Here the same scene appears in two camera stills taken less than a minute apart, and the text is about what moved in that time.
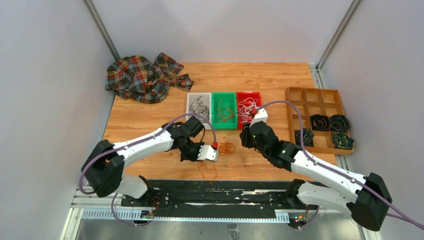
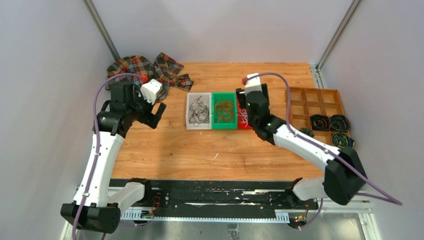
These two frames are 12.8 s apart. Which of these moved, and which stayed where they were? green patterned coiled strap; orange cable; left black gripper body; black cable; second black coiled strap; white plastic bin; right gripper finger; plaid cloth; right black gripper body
Moved: right gripper finger; left black gripper body; right black gripper body
Stayed: white plastic bin; green patterned coiled strap; plaid cloth; black cable; second black coiled strap; orange cable
